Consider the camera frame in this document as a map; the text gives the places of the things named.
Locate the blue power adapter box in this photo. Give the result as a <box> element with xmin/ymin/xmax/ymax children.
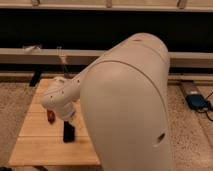
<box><xmin>186</xmin><ymin>94</ymin><xmax>207</xmax><ymax>110</ymax></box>

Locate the black cable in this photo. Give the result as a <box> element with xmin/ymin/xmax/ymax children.
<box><xmin>197</xmin><ymin>91</ymin><xmax>213</xmax><ymax>122</ymax></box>

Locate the light wooden rail beam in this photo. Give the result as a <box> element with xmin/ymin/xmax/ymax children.
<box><xmin>0</xmin><ymin>48</ymin><xmax>213</xmax><ymax>68</ymax></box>

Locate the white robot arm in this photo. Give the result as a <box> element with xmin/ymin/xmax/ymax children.
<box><xmin>41</xmin><ymin>33</ymin><xmax>175</xmax><ymax>171</ymax></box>

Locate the black table leg bracket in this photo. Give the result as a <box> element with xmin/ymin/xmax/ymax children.
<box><xmin>29</xmin><ymin>67</ymin><xmax>43</xmax><ymax>87</ymax></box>

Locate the small red brown object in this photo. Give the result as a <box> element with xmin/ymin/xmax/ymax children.
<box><xmin>47</xmin><ymin>110</ymin><xmax>55</xmax><ymax>124</ymax></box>

